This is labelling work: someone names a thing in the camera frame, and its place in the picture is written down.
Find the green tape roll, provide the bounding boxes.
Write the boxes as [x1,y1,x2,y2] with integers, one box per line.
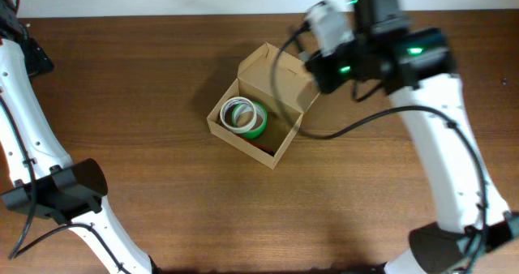
[231,101,268,139]

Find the brown cardboard box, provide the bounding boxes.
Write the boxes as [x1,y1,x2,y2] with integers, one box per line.
[207,43,320,169]

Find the white masking tape roll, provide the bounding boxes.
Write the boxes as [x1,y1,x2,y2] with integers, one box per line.
[219,96,257,135]

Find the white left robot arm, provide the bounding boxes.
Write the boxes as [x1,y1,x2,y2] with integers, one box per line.
[1,0,160,273]

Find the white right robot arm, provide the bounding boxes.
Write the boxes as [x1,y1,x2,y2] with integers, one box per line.
[304,0,518,273]

